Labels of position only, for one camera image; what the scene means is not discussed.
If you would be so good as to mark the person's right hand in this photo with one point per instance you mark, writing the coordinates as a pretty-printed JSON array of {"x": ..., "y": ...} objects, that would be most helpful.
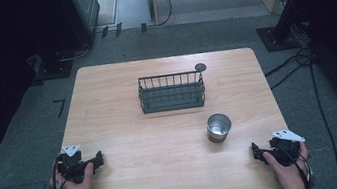
[{"x": 288, "y": 177}]

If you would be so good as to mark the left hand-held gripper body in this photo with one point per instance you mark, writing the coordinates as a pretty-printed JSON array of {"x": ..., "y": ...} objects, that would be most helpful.
[{"x": 72, "y": 164}]

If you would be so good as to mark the dark equipment cabinet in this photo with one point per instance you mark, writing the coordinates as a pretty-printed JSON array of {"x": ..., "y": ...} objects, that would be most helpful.
[{"x": 84, "y": 9}]

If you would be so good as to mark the metal cup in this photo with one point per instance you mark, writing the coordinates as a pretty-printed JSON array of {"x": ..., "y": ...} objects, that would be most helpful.
[{"x": 218, "y": 126}]

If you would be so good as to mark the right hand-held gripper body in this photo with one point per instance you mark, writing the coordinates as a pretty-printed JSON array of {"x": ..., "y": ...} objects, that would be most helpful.
[{"x": 286, "y": 151}]

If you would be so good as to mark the black round table grommet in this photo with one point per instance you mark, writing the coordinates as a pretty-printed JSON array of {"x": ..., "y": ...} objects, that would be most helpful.
[{"x": 200, "y": 67}]

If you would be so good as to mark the black angled floor tape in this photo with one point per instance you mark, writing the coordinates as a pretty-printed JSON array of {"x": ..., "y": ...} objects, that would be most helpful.
[{"x": 61, "y": 105}]

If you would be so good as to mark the black metal stand base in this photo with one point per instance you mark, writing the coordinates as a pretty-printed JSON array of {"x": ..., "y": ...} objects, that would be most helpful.
[
  {"x": 278, "y": 41},
  {"x": 55, "y": 71}
]

